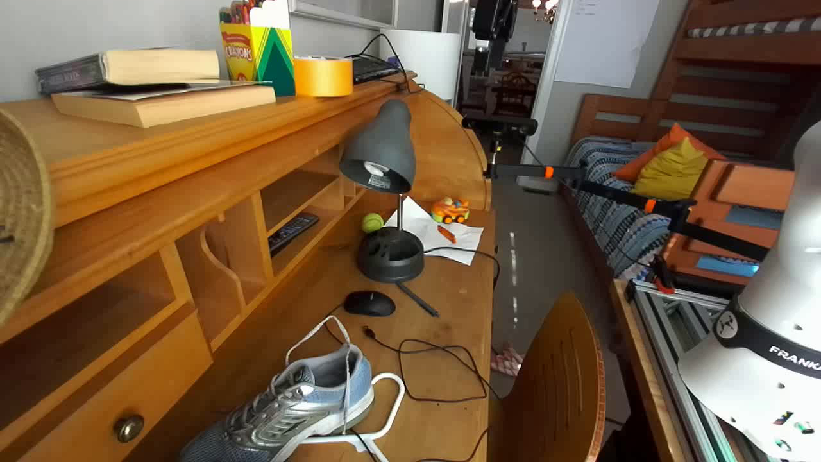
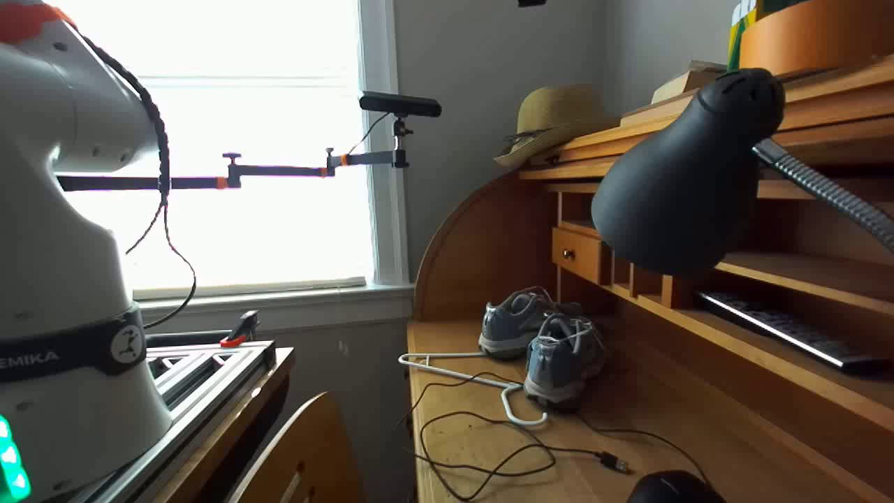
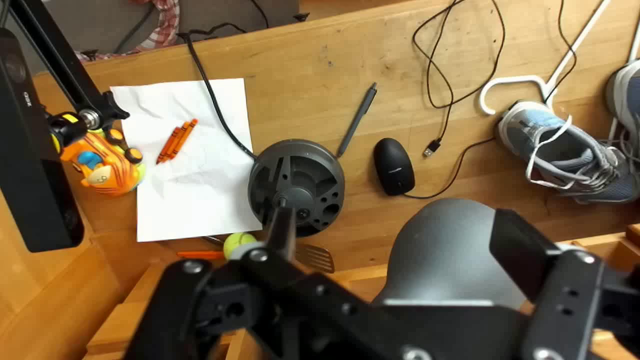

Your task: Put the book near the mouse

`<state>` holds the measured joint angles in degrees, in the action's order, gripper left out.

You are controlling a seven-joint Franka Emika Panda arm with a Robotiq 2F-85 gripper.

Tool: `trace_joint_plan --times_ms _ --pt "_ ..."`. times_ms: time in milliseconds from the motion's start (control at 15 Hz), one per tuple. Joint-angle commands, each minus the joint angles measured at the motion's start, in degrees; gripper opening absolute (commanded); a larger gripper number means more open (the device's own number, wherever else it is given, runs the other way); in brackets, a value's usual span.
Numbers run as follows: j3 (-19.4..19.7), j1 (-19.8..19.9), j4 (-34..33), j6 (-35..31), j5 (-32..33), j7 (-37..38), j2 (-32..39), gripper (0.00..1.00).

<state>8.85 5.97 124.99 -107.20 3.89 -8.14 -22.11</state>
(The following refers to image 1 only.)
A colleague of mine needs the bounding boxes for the purple cover book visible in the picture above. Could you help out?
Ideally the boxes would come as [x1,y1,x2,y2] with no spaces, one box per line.
[33,46,224,97]

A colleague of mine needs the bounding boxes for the black computer mouse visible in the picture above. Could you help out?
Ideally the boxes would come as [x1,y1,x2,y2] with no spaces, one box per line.
[341,287,397,318]

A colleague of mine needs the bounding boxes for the large tan book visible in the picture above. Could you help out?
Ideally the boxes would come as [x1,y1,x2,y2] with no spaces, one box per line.
[48,79,279,131]

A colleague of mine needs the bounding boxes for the white paper sheet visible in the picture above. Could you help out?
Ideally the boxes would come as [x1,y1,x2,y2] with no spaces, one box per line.
[382,196,488,268]

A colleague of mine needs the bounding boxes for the black pen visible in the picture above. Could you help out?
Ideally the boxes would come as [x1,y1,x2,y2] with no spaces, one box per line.
[396,281,441,321]

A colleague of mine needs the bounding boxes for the black desk lamp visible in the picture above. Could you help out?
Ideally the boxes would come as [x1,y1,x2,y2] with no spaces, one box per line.
[340,97,428,285]

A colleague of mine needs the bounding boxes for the black remote control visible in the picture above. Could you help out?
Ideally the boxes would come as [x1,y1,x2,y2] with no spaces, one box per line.
[267,210,324,258]

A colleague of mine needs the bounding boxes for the red patterned floor item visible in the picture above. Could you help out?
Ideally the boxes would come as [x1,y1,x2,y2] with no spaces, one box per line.
[491,344,527,380]

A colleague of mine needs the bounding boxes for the black flat device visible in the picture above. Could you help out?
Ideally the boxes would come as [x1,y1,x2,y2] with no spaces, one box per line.
[349,52,403,86]

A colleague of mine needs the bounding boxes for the yellow masking tape roll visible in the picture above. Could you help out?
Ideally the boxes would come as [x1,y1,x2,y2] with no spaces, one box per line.
[292,54,356,100]

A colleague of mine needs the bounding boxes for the wooden chair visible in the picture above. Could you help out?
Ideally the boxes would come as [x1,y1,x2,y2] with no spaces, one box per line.
[491,294,612,462]

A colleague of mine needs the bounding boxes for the grey blue sneaker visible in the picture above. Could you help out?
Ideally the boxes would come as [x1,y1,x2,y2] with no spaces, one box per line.
[178,344,377,462]

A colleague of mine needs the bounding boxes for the striped bed blanket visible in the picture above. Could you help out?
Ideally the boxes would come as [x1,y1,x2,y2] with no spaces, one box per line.
[562,137,676,281]

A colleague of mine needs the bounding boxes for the yellow green crayon box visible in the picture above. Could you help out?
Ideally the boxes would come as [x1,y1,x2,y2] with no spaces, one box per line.
[219,0,297,97]

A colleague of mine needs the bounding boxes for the orange pillow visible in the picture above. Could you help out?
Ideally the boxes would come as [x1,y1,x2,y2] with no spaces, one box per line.
[614,120,730,186]

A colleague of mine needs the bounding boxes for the black red clamp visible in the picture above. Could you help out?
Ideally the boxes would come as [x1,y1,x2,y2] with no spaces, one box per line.
[648,254,681,298]

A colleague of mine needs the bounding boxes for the yellow pillow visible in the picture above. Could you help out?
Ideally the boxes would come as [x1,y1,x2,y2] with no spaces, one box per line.
[631,137,713,204]

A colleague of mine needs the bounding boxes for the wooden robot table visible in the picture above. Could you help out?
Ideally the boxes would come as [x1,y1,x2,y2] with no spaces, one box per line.
[609,278,696,462]

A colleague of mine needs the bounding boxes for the wooden roll-top desk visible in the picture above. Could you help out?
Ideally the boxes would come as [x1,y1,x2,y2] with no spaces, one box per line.
[0,74,504,462]

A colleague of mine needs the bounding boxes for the orange boxes stack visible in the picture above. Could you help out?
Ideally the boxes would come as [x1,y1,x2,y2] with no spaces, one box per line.
[662,159,799,294]

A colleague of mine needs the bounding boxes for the metal drawer knob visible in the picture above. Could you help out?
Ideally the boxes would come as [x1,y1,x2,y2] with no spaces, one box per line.
[114,410,146,444]

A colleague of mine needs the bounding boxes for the woven straw hat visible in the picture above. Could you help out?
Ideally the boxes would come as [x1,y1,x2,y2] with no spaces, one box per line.
[0,110,60,328]

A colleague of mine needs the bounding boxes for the thin black cable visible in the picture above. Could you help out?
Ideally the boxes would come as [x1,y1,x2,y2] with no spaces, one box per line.
[363,324,495,462]

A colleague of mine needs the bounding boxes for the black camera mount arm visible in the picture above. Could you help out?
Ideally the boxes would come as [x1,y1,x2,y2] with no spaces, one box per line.
[491,161,772,265]

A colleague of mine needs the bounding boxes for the aluminium profile frame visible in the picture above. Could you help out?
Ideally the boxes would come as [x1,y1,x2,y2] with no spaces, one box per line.
[631,278,772,462]

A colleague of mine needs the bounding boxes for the wooden bunk bed frame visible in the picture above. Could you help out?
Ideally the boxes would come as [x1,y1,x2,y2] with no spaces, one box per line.
[573,0,821,164]

